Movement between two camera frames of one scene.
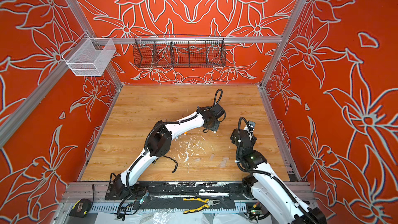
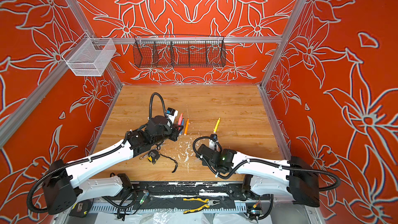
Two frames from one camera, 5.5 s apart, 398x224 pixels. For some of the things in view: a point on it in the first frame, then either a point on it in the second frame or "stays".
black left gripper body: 214,125 to 168,133
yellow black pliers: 209,203 stays
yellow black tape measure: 80,208 stays
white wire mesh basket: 89,57 stays
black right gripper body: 234,140 to 215,167
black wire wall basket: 179,51 stays
